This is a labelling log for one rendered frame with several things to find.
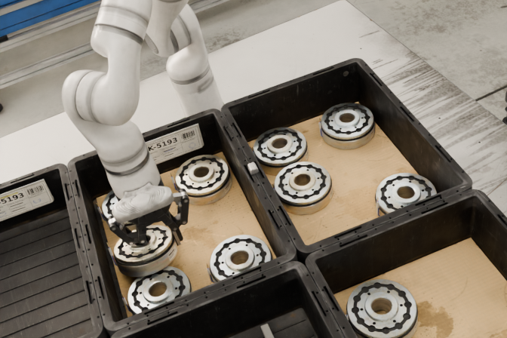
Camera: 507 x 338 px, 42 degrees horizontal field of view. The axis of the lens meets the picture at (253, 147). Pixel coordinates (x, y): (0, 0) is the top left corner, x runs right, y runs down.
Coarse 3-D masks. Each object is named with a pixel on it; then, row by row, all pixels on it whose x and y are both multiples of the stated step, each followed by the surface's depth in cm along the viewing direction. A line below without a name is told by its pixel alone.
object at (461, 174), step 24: (312, 72) 130; (264, 96) 128; (408, 120) 116; (240, 144) 118; (432, 144) 111; (456, 168) 106; (456, 192) 102; (288, 216) 104; (384, 216) 101; (336, 240) 99
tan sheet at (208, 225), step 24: (240, 192) 123; (192, 216) 121; (216, 216) 120; (240, 216) 119; (192, 240) 117; (216, 240) 116; (264, 240) 114; (192, 264) 113; (240, 264) 111; (120, 288) 112; (192, 288) 109
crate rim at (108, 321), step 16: (208, 112) 126; (160, 128) 125; (224, 128) 124; (80, 160) 122; (240, 160) 115; (256, 176) 112; (80, 192) 115; (256, 192) 109; (80, 208) 113; (272, 208) 106; (272, 224) 104; (288, 240) 101; (96, 256) 104; (288, 256) 99; (96, 272) 102; (240, 272) 98; (256, 272) 97; (96, 288) 100; (208, 288) 97; (176, 304) 96; (112, 320) 95; (128, 320) 95
